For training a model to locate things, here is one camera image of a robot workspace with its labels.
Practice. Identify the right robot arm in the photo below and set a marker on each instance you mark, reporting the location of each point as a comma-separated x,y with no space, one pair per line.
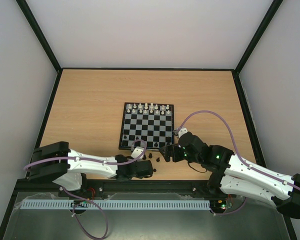
233,175

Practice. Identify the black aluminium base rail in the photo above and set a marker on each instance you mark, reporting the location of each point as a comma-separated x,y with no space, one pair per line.
101,188

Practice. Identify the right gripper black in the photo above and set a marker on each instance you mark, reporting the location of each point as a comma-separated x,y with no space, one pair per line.
170,153

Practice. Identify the black and silver chessboard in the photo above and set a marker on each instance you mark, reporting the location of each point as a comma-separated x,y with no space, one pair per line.
150,128

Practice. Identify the light blue cable duct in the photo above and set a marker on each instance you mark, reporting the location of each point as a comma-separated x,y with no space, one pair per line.
67,204

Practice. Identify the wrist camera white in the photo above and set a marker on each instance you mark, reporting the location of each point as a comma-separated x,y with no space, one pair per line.
180,131
138,153

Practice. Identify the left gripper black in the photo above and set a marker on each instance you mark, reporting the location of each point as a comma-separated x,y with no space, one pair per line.
140,177

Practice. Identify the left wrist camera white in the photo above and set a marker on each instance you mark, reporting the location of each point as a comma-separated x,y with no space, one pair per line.
138,153

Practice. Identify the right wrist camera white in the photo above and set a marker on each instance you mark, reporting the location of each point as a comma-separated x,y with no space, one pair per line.
180,131

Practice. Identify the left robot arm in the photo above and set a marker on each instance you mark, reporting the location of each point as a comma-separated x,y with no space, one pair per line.
57,163

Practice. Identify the black cage frame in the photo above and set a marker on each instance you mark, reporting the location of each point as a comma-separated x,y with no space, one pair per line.
272,10

